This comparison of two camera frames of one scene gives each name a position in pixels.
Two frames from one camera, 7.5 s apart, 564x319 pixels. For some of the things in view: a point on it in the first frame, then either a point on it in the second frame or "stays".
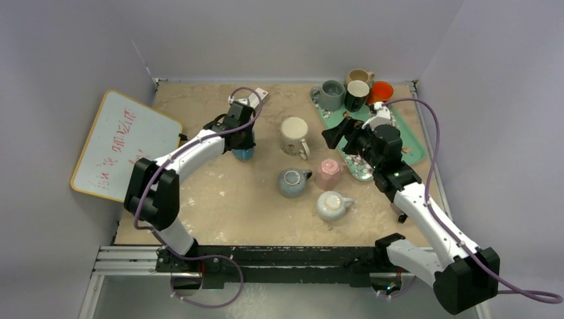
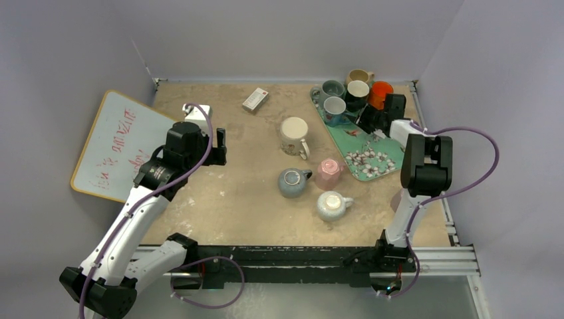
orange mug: x=380 y=91 stays
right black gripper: x=348 y=138 → x=385 y=113
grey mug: x=330 y=95 stays
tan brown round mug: x=358 y=74 stays
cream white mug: x=293 y=131 stays
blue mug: x=244 y=155 → x=334 y=111
